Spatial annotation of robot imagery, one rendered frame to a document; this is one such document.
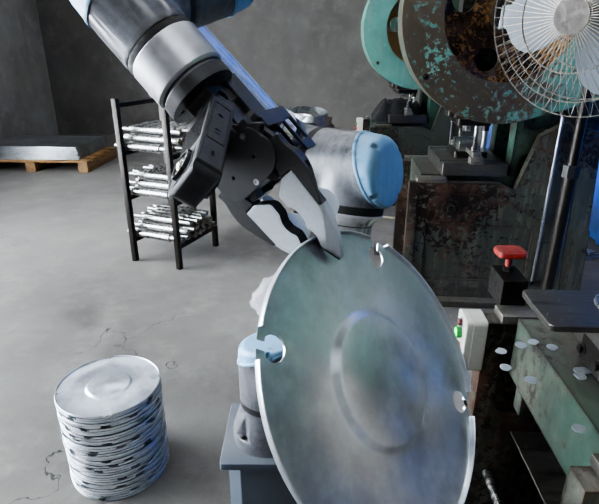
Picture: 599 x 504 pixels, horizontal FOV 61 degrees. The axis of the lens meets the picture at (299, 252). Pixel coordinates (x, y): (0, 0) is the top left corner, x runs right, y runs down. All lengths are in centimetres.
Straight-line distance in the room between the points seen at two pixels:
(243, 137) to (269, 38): 702
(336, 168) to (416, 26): 142
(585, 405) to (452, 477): 52
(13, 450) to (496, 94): 216
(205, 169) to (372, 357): 22
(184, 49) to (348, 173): 39
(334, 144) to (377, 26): 308
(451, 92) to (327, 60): 530
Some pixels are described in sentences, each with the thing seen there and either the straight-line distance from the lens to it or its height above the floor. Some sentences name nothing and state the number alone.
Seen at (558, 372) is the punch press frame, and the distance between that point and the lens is 110.
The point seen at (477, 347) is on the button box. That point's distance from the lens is 128.
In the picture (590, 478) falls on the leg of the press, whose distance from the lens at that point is 93.
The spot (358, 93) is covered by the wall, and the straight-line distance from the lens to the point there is 747.
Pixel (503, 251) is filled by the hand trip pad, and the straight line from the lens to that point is 131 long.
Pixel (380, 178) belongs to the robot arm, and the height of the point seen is 103.
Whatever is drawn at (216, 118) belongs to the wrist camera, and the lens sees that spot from 46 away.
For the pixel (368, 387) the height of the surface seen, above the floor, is 94.
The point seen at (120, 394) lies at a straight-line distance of 158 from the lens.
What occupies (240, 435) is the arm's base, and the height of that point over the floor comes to 48.
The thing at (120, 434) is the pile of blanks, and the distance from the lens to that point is 156.
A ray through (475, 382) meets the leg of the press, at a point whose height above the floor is 44.
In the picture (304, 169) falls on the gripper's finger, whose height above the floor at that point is 112.
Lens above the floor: 122
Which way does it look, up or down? 22 degrees down
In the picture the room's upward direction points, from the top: straight up
